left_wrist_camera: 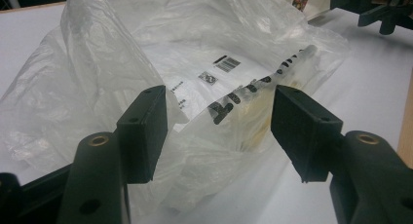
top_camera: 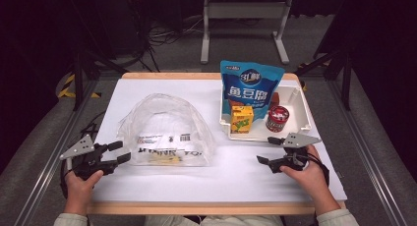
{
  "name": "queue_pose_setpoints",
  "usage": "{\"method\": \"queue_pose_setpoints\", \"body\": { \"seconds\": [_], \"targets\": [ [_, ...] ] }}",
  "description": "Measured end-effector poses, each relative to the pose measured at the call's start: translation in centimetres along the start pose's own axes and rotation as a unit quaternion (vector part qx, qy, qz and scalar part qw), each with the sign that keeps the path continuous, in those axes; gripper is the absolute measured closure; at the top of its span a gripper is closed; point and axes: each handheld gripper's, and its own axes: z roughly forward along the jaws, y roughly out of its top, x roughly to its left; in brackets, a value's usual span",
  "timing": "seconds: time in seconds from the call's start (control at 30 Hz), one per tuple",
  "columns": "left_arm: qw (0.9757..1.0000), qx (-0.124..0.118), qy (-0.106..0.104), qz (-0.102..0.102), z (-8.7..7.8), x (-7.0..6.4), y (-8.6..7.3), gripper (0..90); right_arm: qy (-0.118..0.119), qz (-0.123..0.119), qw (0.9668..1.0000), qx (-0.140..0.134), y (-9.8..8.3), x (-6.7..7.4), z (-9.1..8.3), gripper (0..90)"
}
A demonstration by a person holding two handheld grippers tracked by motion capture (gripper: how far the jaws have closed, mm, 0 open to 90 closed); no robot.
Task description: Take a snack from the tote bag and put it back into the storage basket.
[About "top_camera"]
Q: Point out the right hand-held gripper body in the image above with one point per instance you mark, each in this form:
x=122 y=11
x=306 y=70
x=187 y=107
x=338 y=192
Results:
x=298 y=141

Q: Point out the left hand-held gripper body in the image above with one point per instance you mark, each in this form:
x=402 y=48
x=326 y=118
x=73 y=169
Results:
x=87 y=160

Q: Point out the white plastic tray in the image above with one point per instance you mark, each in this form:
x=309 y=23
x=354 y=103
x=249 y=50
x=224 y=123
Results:
x=296 y=121

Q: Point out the red can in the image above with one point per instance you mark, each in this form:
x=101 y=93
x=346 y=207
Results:
x=277 y=118

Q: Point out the yellow snack packet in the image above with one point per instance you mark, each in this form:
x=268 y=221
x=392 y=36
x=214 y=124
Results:
x=242 y=119

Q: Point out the clear plastic shopping bag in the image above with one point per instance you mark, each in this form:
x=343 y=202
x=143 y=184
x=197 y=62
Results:
x=164 y=121

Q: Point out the blue snack bag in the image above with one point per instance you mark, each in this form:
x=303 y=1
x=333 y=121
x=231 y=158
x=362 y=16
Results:
x=249 y=85

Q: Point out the person's left hand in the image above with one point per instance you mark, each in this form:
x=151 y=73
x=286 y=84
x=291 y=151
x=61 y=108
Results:
x=78 y=191

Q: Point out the person's right hand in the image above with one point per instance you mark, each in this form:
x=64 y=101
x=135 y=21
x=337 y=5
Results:
x=313 y=183

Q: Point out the yellow black striped tape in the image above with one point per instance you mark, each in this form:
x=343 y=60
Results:
x=65 y=88

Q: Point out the person's light clothing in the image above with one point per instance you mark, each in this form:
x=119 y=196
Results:
x=213 y=221

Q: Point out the metal floor rail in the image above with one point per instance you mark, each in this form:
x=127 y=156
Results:
x=367 y=154
x=49 y=167

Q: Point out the white metal stand frame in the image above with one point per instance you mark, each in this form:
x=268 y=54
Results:
x=246 y=10

